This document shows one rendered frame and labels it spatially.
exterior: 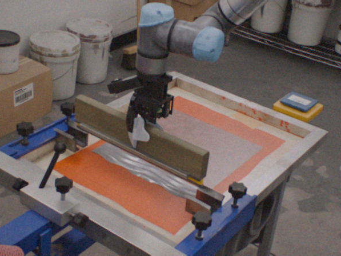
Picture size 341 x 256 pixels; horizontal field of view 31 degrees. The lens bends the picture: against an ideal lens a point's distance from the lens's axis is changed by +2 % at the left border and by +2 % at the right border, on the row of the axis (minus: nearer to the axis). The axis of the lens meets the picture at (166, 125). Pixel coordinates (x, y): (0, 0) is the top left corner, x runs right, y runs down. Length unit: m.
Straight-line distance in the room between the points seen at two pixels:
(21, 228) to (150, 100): 0.41
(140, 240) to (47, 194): 0.23
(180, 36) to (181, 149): 0.28
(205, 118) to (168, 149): 0.51
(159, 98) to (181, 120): 0.51
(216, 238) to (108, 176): 0.37
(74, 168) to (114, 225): 0.36
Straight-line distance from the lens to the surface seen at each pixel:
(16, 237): 1.32
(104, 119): 1.58
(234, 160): 1.78
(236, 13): 1.43
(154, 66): 1.40
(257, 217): 1.94
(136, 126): 1.50
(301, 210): 3.32
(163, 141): 1.48
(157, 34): 1.37
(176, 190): 1.61
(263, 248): 2.50
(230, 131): 1.92
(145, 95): 1.46
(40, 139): 1.70
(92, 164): 1.69
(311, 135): 1.92
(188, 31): 1.35
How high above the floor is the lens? 1.89
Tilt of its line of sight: 30 degrees down
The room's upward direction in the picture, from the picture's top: 7 degrees clockwise
